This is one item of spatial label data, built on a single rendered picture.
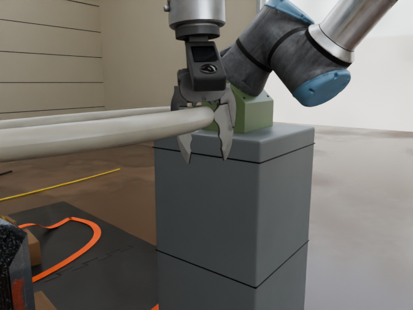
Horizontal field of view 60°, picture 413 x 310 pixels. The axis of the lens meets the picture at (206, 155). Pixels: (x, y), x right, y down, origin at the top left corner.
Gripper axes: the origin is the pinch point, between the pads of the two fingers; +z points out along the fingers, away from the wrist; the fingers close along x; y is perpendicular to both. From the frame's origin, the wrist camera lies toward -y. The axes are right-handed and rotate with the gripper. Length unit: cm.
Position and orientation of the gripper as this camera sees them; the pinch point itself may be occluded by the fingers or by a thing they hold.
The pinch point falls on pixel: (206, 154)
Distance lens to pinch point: 58.4
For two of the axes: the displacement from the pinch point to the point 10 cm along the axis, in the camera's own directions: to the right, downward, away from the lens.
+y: -1.2, -1.6, 9.8
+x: -9.9, 0.8, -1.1
